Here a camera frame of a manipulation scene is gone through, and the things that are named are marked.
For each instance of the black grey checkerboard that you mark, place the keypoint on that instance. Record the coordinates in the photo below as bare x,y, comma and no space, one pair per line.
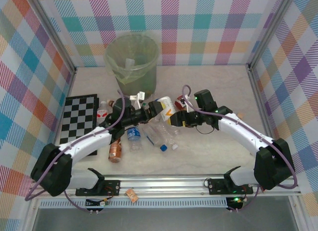
77,116

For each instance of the red gold tea bottle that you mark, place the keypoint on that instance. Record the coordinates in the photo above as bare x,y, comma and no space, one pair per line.
179,103

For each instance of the small orange tag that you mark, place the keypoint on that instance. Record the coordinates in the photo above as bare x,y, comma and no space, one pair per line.
132,195

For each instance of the clear bottle blue cap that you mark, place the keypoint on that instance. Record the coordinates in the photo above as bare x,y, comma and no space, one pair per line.
155,139

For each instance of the white label bottle orange mark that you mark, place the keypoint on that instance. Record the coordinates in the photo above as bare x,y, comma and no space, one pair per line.
166,108

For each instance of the aluminium frame post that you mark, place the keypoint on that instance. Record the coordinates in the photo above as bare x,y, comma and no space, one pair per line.
55,34
270,29

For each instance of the clear bottle red white label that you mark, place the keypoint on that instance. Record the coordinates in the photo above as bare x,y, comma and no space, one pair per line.
102,113

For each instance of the small black electronics module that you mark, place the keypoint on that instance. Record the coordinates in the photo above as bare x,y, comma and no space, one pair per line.
234,202
95,203

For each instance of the aluminium side rail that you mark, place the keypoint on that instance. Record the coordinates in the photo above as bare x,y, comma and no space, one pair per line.
70,84
259,97

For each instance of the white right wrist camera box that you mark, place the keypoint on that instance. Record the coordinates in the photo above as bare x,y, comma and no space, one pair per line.
187,104

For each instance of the brown coffee bottle orange label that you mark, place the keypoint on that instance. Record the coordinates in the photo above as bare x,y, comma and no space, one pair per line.
115,151

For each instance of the green plastic bin liner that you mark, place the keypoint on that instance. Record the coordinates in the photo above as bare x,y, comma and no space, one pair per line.
121,77

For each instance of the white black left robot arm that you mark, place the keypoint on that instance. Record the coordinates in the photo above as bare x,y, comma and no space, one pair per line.
82,147

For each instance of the translucent green waste bin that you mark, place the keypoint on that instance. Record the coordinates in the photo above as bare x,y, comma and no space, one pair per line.
134,84

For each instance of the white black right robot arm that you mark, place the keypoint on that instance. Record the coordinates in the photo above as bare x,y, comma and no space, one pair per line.
243,134

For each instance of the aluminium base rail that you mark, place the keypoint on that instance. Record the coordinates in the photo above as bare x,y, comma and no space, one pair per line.
161,185

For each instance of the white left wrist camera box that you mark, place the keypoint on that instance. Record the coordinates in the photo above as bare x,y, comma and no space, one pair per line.
138,97

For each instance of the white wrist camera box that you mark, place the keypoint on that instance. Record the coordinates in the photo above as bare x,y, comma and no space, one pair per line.
138,97
187,104

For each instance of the water bottle blue label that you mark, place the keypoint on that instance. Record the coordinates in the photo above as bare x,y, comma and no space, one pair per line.
134,135

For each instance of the dark brown drink bottle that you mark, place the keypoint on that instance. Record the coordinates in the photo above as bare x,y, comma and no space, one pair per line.
110,102

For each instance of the clear bottle white cap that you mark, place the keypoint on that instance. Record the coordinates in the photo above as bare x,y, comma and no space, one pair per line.
169,139

